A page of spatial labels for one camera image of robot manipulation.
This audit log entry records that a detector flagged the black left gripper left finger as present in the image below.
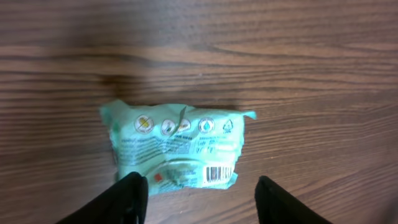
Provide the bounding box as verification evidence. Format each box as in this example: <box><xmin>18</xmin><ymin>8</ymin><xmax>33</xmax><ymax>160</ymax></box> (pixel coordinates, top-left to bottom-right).
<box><xmin>57</xmin><ymin>172</ymin><xmax>149</xmax><ymax>224</ymax></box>

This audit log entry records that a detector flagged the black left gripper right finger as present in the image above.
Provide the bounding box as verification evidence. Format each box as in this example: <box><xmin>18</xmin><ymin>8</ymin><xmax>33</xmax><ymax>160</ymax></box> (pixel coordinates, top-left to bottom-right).
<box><xmin>254</xmin><ymin>175</ymin><xmax>331</xmax><ymax>224</ymax></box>

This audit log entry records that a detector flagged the teal snack packet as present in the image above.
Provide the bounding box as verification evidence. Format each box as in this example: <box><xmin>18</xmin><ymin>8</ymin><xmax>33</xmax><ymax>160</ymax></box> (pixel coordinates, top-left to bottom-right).
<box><xmin>99</xmin><ymin>100</ymin><xmax>256</xmax><ymax>195</ymax></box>

